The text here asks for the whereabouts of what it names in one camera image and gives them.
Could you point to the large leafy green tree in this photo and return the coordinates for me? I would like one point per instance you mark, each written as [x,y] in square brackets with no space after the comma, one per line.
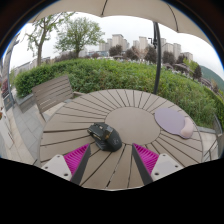
[78,33]

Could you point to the green hedge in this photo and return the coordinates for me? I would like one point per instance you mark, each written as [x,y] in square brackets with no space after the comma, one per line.
[110,75]

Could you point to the lilac mouse pad, pink wrist rest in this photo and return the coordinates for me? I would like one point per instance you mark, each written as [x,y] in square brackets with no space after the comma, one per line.
[170,120]

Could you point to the black parasol pole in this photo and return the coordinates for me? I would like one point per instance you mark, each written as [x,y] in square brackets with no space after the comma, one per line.
[157,60]

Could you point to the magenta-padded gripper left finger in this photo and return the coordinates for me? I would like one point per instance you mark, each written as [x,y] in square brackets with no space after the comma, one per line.
[58,166]

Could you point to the metal railing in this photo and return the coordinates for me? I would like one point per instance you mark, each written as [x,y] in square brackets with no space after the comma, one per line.
[217,133]

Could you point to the group of beige apartment buildings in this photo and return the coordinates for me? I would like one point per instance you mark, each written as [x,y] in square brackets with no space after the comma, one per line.
[118,40]

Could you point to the black computer mouse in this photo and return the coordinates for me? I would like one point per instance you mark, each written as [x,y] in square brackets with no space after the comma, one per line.
[106,136]

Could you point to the thin sparse-leaved tree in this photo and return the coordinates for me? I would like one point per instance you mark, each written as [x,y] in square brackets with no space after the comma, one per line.
[40,46]

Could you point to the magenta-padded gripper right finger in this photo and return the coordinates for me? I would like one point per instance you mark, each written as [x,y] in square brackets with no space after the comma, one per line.
[165,166]

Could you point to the grey slatted outdoor chair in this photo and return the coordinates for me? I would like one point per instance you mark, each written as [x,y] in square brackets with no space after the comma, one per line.
[51,93]

